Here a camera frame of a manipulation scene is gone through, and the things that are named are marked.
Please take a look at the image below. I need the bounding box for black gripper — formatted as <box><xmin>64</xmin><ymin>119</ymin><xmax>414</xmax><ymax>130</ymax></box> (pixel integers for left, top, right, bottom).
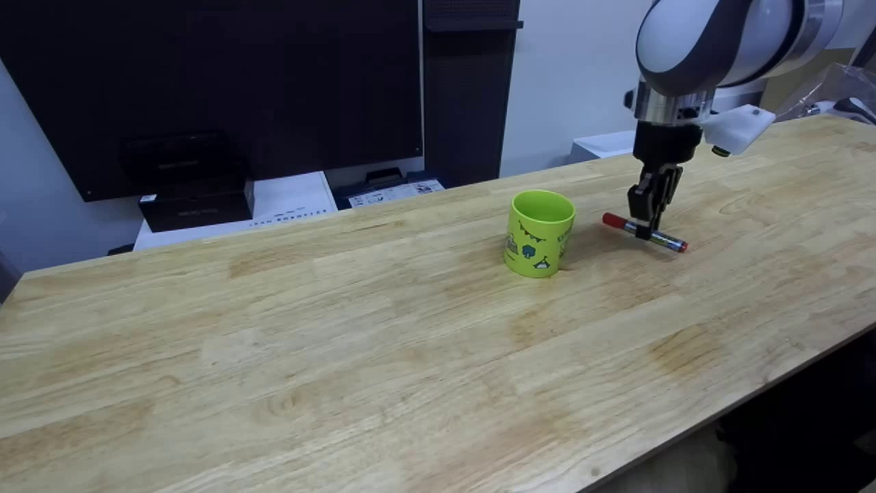
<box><xmin>625</xmin><ymin>119</ymin><xmax>704</xmax><ymax>233</ymax></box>

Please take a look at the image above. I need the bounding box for marker with red cap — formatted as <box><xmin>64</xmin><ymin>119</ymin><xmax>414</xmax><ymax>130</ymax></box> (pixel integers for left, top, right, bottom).
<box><xmin>600</xmin><ymin>211</ymin><xmax>689</xmax><ymax>258</ymax></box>

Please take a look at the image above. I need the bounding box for green mug with print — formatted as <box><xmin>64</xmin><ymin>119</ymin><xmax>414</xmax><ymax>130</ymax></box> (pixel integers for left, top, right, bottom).
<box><xmin>501</xmin><ymin>188</ymin><xmax>580</xmax><ymax>282</ymax></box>

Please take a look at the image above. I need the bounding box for white bin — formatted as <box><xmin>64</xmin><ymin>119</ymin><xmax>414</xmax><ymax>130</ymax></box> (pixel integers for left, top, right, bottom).
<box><xmin>570</xmin><ymin>129</ymin><xmax>637</xmax><ymax>163</ymax></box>

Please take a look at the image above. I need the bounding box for brown cardboard box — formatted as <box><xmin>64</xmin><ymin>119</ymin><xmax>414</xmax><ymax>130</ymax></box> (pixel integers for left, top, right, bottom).
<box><xmin>758</xmin><ymin>48</ymin><xmax>876</xmax><ymax>125</ymax></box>

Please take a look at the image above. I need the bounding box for dark brown cabinet panel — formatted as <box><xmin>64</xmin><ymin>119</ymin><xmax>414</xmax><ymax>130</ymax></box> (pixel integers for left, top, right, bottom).
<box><xmin>420</xmin><ymin>0</ymin><xmax>524</xmax><ymax>188</ymax></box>

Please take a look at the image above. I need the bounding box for dark tray with white label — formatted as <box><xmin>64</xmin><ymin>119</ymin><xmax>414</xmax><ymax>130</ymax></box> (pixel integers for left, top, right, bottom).
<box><xmin>331</xmin><ymin>163</ymin><xmax>448</xmax><ymax>211</ymax></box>

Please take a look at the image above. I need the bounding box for white flat box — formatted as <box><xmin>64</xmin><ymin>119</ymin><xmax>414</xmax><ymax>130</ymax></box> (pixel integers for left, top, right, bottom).
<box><xmin>132</xmin><ymin>170</ymin><xmax>342</xmax><ymax>252</ymax></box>

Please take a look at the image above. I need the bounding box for large black screen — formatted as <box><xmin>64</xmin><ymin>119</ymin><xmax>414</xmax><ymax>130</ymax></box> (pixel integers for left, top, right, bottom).
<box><xmin>0</xmin><ymin>0</ymin><xmax>427</xmax><ymax>204</ymax></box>

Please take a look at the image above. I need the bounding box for black box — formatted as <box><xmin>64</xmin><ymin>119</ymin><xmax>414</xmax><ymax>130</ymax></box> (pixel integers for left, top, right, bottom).
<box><xmin>120</xmin><ymin>130</ymin><xmax>254</xmax><ymax>236</ymax></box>

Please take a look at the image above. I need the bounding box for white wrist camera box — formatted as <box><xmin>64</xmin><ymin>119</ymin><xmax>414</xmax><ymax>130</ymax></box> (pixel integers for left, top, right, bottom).
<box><xmin>699</xmin><ymin>102</ymin><xmax>781</xmax><ymax>158</ymax></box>

